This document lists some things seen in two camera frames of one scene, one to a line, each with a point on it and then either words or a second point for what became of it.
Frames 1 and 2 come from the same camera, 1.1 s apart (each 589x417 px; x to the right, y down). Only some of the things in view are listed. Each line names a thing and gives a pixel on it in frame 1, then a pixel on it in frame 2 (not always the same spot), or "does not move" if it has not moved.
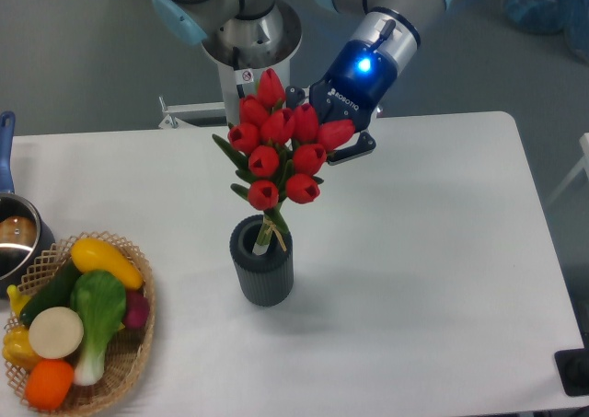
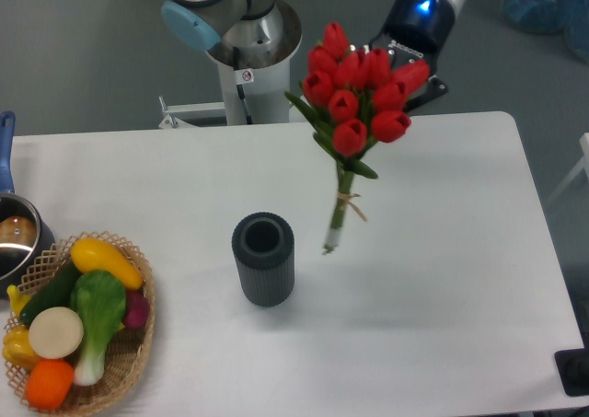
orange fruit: [48, 383] does not move
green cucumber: [56, 294] does not move
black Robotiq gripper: [363, 71] to [418, 21]
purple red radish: [137, 308] does not move
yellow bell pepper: [17, 348] does not move
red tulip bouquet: [279, 148] to [353, 97]
